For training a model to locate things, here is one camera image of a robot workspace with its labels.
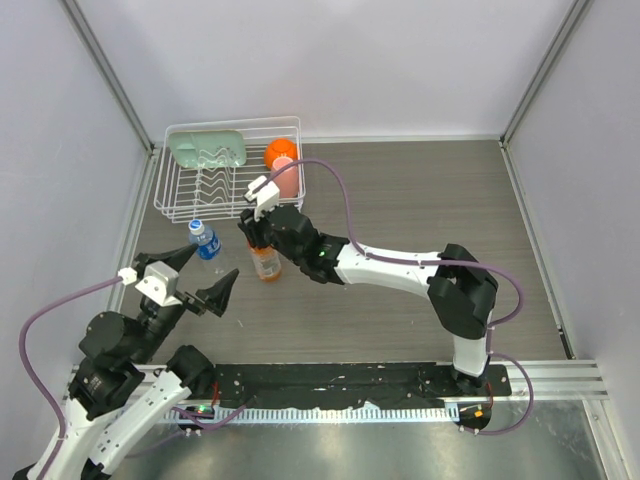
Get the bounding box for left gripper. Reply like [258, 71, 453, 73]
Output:
[132, 242, 239, 361]

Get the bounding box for orange drink bottle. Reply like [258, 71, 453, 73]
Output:
[249, 246, 282, 282]

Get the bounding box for blue label water bottle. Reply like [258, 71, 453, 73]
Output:
[189, 221, 221, 260]

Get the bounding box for white blue bottle cap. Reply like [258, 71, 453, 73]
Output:
[188, 219, 206, 236]

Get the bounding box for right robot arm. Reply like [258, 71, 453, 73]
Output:
[238, 205, 498, 395]

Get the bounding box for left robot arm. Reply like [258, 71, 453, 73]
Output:
[13, 245, 239, 479]

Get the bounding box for pink cup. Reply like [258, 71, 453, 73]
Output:
[271, 156, 299, 199]

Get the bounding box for orange bowl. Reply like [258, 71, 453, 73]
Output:
[263, 138, 298, 170]

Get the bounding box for green plastic tray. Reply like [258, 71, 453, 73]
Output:
[167, 130, 246, 169]

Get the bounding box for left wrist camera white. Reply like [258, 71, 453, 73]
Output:
[117, 262, 182, 307]

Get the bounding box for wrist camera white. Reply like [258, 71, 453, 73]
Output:
[117, 262, 182, 307]
[244, 176, 280, 221]

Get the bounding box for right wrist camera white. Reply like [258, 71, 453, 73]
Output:
[244, 176, 280, 221]

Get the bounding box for white wire dish rack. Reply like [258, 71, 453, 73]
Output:
[153, 116, 302, 224]

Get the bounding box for white slotted cable duct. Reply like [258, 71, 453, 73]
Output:
[160, 400, 461, 425]

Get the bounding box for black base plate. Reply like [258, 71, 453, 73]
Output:
[214, 362, 512, 410]

